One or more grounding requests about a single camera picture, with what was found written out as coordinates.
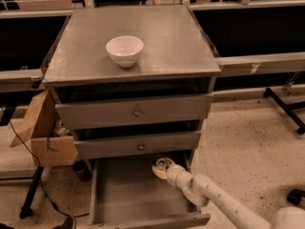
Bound black stand leg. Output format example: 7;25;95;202
264;88;305;135
19;166;44;219

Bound grey drawer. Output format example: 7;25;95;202
55;94;214;130
74;131;201;159
89;151;211;229

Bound grey railing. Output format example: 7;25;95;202
0;69;43;93
216;52;305;77

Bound dark can on floor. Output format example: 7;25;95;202
72;159;92;182

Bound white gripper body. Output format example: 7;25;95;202
166;165;193;189

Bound black stand leg right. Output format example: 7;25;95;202
264;88;305;135

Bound grey bottom drawer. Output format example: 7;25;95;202
89;151;211;229

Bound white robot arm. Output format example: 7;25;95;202
152;157;305;229

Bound black caster wheel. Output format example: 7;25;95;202
287;189;305;206

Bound brown cardboard box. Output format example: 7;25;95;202
10;90;78;167

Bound white ceramic bowl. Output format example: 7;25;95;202
106;35;144;68

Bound green soda can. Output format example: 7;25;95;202
155;158;168;169

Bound black cable on floor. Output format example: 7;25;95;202
9;119;91;219

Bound grey railing left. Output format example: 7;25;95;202
0;69;43;93

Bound grey top drawer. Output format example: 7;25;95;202
55;94;214;130

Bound grey railing right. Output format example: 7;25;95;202
216;52;305;77

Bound grey middle drawer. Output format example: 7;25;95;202
74;131;201;159

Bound black stand leg left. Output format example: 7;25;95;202
19;166;44;219

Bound grey drawer cabinet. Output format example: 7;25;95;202
42;4;222;229

